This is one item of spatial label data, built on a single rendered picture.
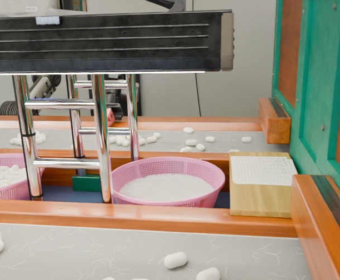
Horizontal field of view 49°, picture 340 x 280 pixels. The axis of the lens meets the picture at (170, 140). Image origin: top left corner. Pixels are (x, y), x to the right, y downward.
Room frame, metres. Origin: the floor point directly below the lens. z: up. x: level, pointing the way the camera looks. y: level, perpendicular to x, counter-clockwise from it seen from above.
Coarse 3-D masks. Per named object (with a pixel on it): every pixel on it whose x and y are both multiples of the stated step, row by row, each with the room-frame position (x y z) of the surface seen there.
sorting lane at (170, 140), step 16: (0, 128) 1.38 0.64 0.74; (0, 144) 1.18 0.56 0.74; (48, 144) 1.16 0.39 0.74; (64, 144) 1.16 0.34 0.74; (96, 144) 1.14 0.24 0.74; (112, 144) 1.14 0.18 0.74; (128, 144) 1.13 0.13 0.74; (144, 144) 1.13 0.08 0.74; (160, 144) 1.13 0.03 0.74; (176, 144) 1.12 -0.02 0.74; (208, 144) 1.11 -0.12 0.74; (224, 144) 1.11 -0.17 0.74; (240, 144) 1.10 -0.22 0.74; (256, 144) 1.10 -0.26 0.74; (272, 144) 1.09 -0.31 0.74
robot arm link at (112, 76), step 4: (108, 76) 1.39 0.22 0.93; (112, 76) 1.39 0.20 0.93; (116, 76) 1.39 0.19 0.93; (112, 80) 1.40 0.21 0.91; (116, 80) 1.39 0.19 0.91; (120, 80) 1.40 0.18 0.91; (124, 80) 1.40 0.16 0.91; (136, 84) 1.39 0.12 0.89; (136, 88) 1.37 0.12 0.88; (124, 92) 1.36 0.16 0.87; (136, 92) 1.36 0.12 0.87; (124, 96) 1.36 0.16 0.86; (124, 100) 1.37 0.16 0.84
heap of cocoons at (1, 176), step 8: (0, 168) 0.95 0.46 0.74; (8, 168) 0.95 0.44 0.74; (16, 168) 0.95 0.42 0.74; (24, 168) 0.94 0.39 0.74; (0, 176) 0.89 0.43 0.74; (8, 176) 0.89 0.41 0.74; (16, 176) 0.88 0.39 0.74; (24, 176) 0.88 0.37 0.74; (0, 184) 0.83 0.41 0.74; (8, 184) 0.83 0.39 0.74
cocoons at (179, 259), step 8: (0, 240) 0.56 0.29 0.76; (0, 248) 0.54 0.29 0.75; (168, 256) 0.49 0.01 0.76; (176, 256) 0.50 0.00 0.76; (184, 256) 0.50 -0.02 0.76; (168, 264) 0.49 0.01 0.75; (176, 264) 0.49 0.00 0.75; (200, 272) 0.45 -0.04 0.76; (208, 272) 0.45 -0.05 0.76; (216, 272) 0.45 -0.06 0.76
